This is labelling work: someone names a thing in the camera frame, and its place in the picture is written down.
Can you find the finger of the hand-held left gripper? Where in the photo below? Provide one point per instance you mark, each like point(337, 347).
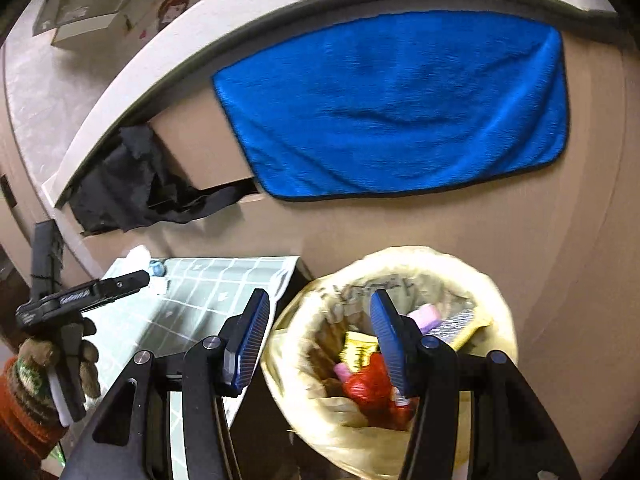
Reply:
point(100, 292)

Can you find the person's left hand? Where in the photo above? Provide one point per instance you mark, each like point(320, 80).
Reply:
point(91, 360)

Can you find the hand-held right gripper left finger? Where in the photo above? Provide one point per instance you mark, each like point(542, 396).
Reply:
point(250, 340)

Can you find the waste bin with yellow bag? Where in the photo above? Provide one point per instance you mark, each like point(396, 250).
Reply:
point(300, 340)

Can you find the small blue cap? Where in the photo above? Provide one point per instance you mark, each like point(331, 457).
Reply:
point(157, 268)

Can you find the grey kitchen counter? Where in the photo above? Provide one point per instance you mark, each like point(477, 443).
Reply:
point(200, 35)

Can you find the green cutting mat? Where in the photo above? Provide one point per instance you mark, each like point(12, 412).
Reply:
point(200, 290)

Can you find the grey foil packet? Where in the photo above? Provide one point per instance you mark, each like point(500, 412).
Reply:
point(457, 327)

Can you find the range hood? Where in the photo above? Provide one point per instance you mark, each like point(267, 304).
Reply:
point(80, 10)

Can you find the red plastic wrapper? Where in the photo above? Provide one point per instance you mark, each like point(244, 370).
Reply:
point(370, 390)

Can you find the purple pink packet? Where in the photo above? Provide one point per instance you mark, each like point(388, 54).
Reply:
point(425, 317)

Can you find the yellow snack packet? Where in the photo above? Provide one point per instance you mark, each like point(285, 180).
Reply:
point(360, 347)

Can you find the blue towel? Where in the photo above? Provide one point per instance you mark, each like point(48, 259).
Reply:
point(400, 110)

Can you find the white tissue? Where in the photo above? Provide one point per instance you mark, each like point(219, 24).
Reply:
point(137, 260)

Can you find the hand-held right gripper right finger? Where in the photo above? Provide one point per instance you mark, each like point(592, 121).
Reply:
point(387, 340)

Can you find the black cloth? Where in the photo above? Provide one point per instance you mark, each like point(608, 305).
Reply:
point(115, 195)

